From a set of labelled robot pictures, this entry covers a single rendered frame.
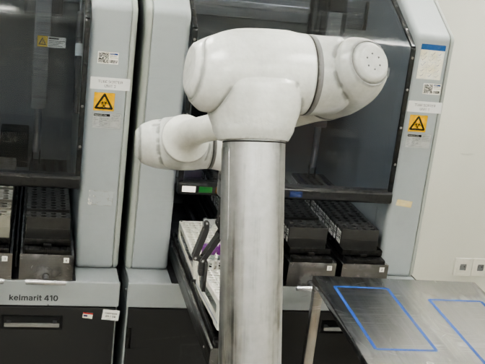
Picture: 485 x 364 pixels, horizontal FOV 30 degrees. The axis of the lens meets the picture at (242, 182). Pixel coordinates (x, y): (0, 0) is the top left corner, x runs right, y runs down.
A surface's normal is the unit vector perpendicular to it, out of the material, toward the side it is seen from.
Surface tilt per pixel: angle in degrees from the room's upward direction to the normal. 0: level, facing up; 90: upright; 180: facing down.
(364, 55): 65
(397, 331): 0
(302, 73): 78
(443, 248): 90
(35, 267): 90
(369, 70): 60
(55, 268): 90
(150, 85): 90
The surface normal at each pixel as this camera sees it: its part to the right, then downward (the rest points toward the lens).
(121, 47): 0.20, 0.29
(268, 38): 0.22, -0.66
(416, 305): 0.11, -0.96
